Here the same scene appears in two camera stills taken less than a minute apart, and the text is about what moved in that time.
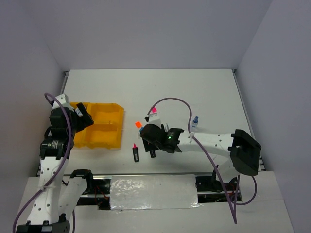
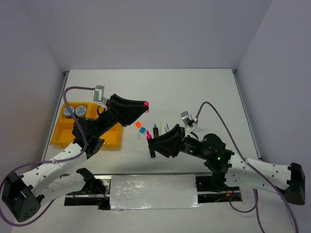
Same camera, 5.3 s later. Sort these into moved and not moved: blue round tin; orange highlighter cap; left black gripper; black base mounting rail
Moved: left black gripper
Not moved: blue round tin; black base mounting rail; orange highlighter cap
